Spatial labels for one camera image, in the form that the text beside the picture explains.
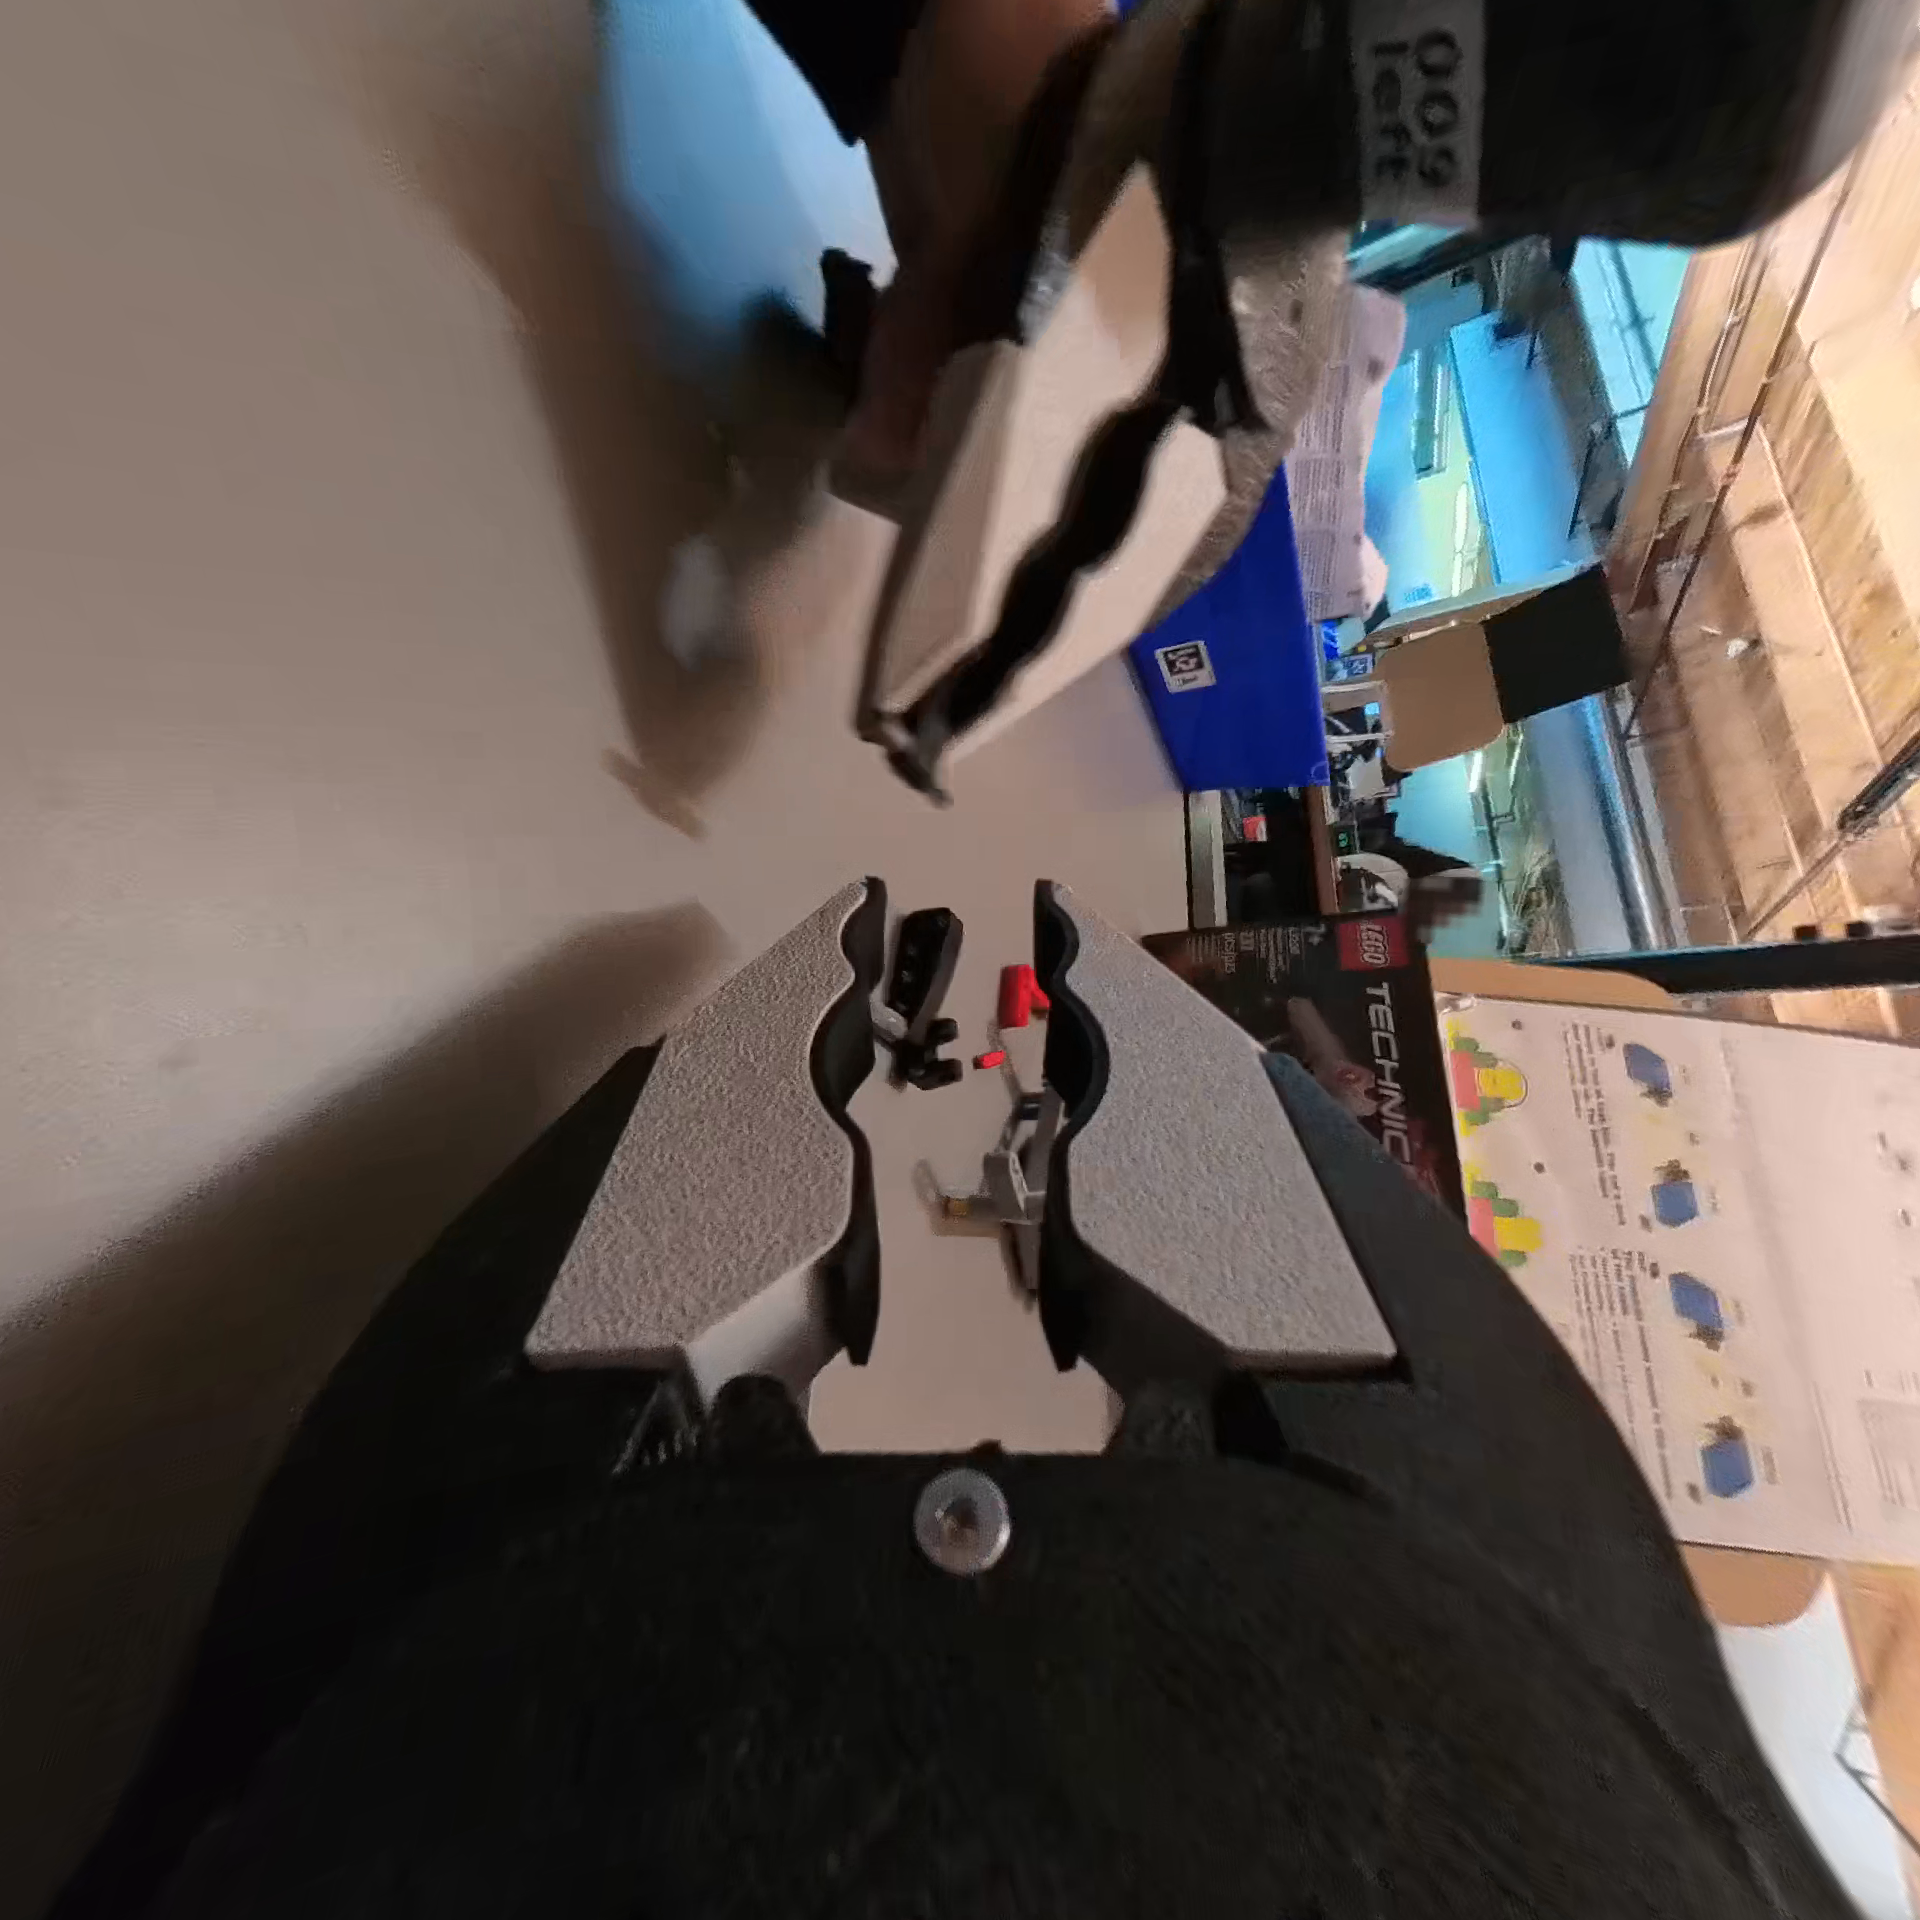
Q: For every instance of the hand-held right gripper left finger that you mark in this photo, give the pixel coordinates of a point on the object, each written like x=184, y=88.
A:
x=721, y=1172

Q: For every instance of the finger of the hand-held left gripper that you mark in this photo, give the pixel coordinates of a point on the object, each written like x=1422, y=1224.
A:
x=1156, y=524
x=975, y=511

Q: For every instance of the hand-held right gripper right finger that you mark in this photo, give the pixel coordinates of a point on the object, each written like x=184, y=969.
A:
x=1215, y=1200

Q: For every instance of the black lego beam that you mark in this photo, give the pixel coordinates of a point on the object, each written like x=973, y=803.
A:
x=926, y=964

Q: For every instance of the person's left forearm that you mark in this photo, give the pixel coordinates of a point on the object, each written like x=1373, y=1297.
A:
x=833, y=60

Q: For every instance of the grey lego assembly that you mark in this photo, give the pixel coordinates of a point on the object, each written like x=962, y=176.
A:
x=1014, y=1179

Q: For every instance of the black lego set box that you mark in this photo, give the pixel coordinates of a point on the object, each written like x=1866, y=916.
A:
x=1350, y=1020

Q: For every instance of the black lego connector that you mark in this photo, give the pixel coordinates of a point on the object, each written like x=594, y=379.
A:
x=926, y=1060

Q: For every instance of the red lego piece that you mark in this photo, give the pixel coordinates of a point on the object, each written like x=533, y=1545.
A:
x=1021, y=998

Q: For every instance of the person's left hand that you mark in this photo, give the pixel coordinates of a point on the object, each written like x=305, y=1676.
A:
x=960, y=224

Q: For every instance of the blue bin with paper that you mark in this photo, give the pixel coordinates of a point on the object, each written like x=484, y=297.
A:
x=1244, y=662

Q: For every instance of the folded white paper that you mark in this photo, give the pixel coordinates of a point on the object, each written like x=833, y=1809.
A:
x=1336, y=451

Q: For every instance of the tan board on stand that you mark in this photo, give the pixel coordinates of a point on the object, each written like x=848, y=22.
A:
x=1440, y=692

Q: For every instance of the white instruction sheet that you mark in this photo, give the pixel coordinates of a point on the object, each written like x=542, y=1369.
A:
x=1725, y=1276

